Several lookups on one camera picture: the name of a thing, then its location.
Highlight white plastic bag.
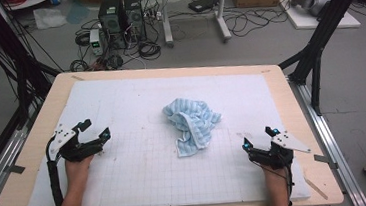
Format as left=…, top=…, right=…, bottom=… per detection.
left=32, top=6, right=69, bottom=32

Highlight white power supply unit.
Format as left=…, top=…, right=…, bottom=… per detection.
left=88, top=28, right=104, bottom=57

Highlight person's left hand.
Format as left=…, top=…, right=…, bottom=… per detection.
left=63, top=154, right=97, bottom=191

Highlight blue striped towel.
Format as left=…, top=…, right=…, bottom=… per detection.
left=161, top=94, right=226, bottom=160

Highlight white grid mat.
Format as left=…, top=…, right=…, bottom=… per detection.
left=13, top=61, right=313, bottom=206

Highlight white floor board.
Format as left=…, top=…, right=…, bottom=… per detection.
left=278, top=0, right=362, bottom=35

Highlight black metal frame strut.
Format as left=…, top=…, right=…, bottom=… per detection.
left=0, top=0, right=67, bottom=131
left=271, top=0, right=366, bottom=120

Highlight person's right hand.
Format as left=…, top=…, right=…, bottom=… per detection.
left=262, top=163, right=291, bottom=184

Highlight black tape piece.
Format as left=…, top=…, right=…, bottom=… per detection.
left=313, top=152, right=339, bottom=172
left=3, top=163, right=27, bottom=176

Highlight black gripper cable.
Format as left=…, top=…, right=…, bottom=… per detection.
left=260, top=160, right=297, bottom=206
left=43, top=133, right=66, bottom=206

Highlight teal plastic bag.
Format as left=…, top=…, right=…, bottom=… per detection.
left=64, top=0, right=93, bottom=26

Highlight slim black computer tower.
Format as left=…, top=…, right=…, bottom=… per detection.
left=123, top=0, right=148, bottom=44

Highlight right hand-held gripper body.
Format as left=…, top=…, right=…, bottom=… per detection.
left=246, top=129, right=313, bottom=172

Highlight large black computer tower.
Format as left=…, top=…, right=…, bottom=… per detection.
left=96, top=0, right=129, bottom=52

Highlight white desk leg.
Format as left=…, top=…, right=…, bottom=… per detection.
left=213, top=0, right=234, bottom=44
left=159, top=0, right=176, bottom=49

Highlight tangle of black floor cables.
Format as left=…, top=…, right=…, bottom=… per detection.
left=222, top=1, right=292, bottom=40

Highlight flat black device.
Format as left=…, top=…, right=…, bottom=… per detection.
left=187, top=0, right=222, bottom=14

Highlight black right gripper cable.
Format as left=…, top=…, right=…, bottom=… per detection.
left=260, top=160, right=297, bottom=206

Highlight aluminium rail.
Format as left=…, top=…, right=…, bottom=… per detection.
left=288, top=70, right=366, bottom=206
left=0, top=104, right=48, bottom=206

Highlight coiled black cable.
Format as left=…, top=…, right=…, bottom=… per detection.
left=69, top=58, right=90, bottom=74
left=73, top=30, right=92, bottom=48
left=136, top=39, right=163, bottom=62

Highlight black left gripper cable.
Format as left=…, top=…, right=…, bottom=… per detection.
left=43, top=133, right=66, bottom=206

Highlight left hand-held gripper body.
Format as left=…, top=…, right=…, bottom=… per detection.
left=47, top=119, right=106, bottom=165

